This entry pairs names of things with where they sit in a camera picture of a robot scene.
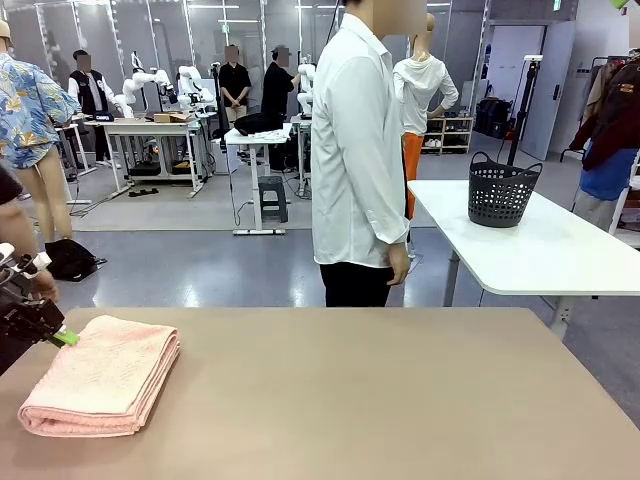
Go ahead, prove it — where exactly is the bystander in black with hat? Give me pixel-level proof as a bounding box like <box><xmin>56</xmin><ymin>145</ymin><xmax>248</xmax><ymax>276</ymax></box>
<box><xmin>260</xmin><ymin>45</ymin><xmax>297</xmax><ymax>117</ymax></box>

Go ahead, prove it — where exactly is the white table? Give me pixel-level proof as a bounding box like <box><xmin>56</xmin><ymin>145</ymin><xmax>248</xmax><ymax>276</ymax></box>
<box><xmin>407</xmin><ymin>178</ymin><xmax>640</xmax><ymax>342</ymax></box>

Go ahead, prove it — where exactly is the blue garment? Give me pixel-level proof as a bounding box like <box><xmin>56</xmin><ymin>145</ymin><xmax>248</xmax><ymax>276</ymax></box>
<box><xmin>578</xmin><ymin>146</ymin><xmax>640</xmax><ymax>202</ymax></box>

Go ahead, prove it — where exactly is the long white desk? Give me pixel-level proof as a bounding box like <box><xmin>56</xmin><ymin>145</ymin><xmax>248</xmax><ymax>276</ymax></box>
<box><xmin>83</xmin><ymin>116</ymin><xmax>207</xmax><ymax>200</ymax></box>

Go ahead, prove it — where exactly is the grey door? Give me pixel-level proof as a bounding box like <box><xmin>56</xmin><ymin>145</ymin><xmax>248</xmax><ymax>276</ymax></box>
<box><xmin>519</xmin><ymin>20</ymin><xmax>577</xmax><ymax>162</ymax></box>

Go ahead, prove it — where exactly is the operator's bare forearm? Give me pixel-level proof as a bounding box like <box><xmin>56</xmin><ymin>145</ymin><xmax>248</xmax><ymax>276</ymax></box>
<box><xmin>0</xmin><ymin>198</ymin><xmax>45</xmax><ymax>287</ymax></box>

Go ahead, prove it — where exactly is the person's right hand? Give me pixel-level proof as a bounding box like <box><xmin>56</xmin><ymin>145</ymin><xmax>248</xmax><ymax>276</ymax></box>
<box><xmin>387</xmin><ymin>243</ymin><xmax>413</xmax><ymax>288</ymax></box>

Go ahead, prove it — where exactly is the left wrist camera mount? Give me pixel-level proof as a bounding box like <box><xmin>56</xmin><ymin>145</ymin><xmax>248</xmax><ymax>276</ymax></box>
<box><xmin>0</xmin><ymin>242</ymin><xmax>54</xmax><ymax>282</ymax></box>

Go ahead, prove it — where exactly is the wooden shoe shelf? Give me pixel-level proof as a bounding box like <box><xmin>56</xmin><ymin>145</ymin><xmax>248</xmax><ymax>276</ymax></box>
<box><xmin>422</xmin><ymin>115</ymin><xmax>475</xmax><ymax>155</ymax></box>

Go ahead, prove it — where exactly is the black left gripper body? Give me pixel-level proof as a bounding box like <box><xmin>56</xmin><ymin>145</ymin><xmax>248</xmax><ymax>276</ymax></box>
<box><xmin>0</xmin><ymin>287</ymin><xmax>67</xmax><ymax>377</ymax></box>

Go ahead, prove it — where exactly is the black tripod stand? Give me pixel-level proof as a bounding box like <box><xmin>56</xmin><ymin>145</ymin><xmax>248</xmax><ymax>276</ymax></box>
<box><xmin>505</xmin><ymin>53</ymin><xmax>545</xmax><ymax>169</ymax></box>

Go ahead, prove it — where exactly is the operator's bare hand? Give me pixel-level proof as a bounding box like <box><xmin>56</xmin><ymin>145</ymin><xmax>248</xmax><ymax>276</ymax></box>
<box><xmin>28</xmin><ymin>270</ymin><xmax>62</xmax><ymax>305</ymax></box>

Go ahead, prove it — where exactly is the black backpack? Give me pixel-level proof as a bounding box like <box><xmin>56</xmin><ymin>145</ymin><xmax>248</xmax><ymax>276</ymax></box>
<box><xmin>43</xmin><ymin>238</ymin><xmax>109</xmax><ymax>283</ymax></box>

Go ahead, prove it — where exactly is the person in white shirt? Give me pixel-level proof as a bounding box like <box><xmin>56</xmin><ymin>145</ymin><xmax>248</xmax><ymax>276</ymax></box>
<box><xmin>309</xmin><ymin>0</ymin><xmax>429</xmax><ymax>309</ymax></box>

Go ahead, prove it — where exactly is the white standing desk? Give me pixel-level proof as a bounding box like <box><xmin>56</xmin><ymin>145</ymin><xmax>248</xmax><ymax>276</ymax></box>
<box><xmin>223</xmin><ymin>122</ymin><xmax>294</xmax><ymax>237</ymax></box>

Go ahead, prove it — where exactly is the black duffel bag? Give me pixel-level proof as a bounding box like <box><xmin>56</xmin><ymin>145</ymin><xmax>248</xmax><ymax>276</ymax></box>
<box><xmin>233</xmin><ymin>111</ymin><xmax>287</xmax><ymax>138</ymax></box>

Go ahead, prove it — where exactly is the person's right forearm white sleeve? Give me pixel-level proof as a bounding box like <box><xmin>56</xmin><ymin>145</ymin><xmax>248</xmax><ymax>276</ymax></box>
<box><xmin>368</xmin><ymin>198</ymin><xmax>411</xmax><ymax>249</ymax></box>

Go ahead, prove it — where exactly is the black suitcase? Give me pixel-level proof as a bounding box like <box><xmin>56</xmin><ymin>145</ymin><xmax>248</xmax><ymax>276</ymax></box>
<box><xmin>474</xmin><ymin>97</ymin><xmax>515</xmax><ymax>140</ymax></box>

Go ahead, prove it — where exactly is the dark brown jacket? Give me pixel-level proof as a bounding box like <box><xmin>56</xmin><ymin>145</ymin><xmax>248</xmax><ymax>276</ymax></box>
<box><xmin>569</xmin><ymin>58</ymin><xmax>640</xmax><ymax>172</ymax></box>

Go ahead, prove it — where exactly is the bystander in varsity jacket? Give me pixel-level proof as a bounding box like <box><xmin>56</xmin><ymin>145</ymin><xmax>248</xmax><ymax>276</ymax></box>
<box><xmin>66</xmin><ymin>48</ymin><xmax>120</xmax><ymax>167</ymax></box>

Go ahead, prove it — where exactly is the beige coat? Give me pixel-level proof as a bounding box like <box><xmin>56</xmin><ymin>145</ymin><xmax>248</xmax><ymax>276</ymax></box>
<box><xmin>581</xmin><ymin>61</ymin><xmax>614</xmax><ymax>127</ymax></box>

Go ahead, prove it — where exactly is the pink towel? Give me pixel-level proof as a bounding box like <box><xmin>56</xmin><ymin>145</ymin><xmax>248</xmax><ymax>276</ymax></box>
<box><xmin>17</xmin><ymin>314</ymin><xmax>182</xmax><ymax>439</ymax></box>

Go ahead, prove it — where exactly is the mannequin in floral shirt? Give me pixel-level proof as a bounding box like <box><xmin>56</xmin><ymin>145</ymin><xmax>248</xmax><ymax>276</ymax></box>
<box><xmin>0</xmin><ymin>18</ymin><xmax>82</xmax><ymax>242</ymax></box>

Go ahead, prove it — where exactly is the grey plastic stool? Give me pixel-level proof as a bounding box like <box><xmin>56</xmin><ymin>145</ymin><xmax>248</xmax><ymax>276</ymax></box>
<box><xmin>257</xmin><ymin>175</ymin><xmax>290</xmax><ymax>224</ymax></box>

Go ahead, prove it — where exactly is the bystander in black t-shirt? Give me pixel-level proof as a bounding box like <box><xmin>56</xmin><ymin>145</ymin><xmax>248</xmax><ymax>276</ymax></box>
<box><xmin>217</xmin><ymin>44</ymin><xmax>253</xmax><ymax>124</ymax></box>

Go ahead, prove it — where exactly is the dark grey perforated basket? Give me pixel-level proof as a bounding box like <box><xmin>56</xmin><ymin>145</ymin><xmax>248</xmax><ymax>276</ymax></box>
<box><xmin>467</xmin><ymin>150</ymin><xmax>544</xmax><ymax>229</ymax></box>

